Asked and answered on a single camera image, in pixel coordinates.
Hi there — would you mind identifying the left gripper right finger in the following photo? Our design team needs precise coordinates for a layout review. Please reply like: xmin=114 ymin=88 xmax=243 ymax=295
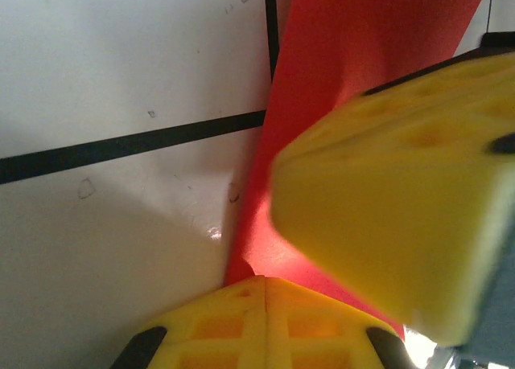
xmin=265 ymin=277 xmax=412 ymax=369

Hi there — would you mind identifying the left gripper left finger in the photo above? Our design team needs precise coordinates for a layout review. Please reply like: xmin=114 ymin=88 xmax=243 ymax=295
xmin=115 ymin=275 xmax=267 ymax=369

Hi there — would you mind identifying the red square paper sheet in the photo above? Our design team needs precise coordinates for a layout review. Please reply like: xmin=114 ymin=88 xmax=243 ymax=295
xmin=224 ymin=0 xmax=494 ymax=338

